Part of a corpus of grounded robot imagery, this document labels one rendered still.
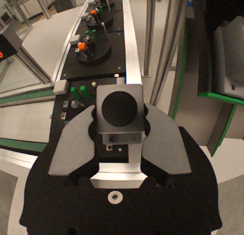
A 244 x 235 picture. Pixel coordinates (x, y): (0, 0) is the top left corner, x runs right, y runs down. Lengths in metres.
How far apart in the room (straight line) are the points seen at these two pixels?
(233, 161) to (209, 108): 0.35
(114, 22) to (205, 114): 0.56
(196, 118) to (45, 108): 0.50
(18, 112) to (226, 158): 0.91
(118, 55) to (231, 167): 0.62
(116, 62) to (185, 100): 0.27
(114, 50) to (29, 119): 0.44
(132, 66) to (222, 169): 0.52
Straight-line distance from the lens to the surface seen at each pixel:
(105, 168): 0.34
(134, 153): 0.33
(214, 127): 0.33
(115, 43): 0.53
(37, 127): 0.53
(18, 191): 0.72
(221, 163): 0.55
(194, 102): 0.28
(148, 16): 0.36
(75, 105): 0.30
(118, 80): 0.17
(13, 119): 0.67
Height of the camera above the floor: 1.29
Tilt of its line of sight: 69 degrees down
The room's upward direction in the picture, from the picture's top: 17 degrees counter-clockwise
